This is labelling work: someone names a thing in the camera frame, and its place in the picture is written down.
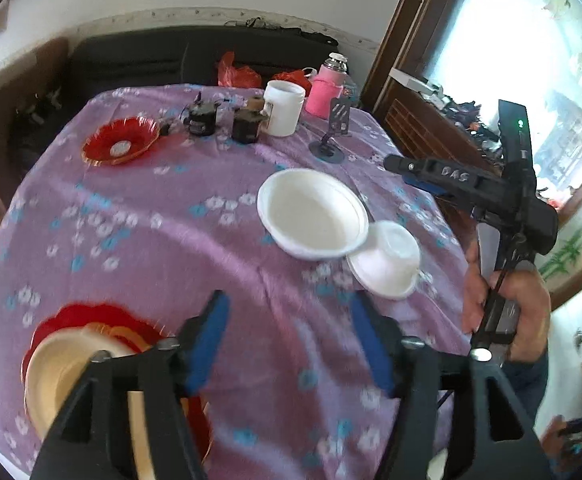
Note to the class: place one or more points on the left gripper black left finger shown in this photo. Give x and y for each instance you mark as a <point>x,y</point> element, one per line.
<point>136,399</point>

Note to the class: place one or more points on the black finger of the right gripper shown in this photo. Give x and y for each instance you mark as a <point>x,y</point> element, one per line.
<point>438,177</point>

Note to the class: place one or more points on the cream ribbed bowl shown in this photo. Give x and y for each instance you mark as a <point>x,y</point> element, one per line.
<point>91,436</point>

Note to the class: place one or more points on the large red wedding plate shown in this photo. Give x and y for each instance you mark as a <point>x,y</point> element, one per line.
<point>116,359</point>

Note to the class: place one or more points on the large white bowl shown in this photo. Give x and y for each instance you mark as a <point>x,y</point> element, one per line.
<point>311,215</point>

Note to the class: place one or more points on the person's right hand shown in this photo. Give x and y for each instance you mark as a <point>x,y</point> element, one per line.
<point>526,288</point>

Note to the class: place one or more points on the wooden cabinet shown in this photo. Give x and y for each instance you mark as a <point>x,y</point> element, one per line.
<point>419,130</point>

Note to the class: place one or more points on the small white bowl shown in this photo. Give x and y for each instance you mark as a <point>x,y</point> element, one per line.
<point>388,263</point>

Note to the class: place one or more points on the black phone stand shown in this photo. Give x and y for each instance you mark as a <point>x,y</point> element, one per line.
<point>338,125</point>

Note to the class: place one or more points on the pink sleeved bottle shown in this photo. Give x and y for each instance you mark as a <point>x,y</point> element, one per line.
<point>327,85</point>

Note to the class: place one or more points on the white plastic jar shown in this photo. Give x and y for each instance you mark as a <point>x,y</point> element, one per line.
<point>283,105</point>

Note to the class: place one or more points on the black motor right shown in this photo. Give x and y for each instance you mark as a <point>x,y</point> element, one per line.
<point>249,120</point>

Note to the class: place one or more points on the black motor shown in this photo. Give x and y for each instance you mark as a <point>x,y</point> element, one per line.
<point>249,120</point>
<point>200,117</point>

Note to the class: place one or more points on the purple floral tablecloth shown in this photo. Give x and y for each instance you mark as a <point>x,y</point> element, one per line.
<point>290,396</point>

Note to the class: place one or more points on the red plastic bag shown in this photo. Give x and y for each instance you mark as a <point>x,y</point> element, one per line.
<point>243,77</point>

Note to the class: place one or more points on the black motor left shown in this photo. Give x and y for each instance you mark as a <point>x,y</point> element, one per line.
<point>200,117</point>

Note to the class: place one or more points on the small red glass plate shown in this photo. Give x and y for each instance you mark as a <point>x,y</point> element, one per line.
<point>120,141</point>

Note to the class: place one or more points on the black sofa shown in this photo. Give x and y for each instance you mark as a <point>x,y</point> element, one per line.
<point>188,55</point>

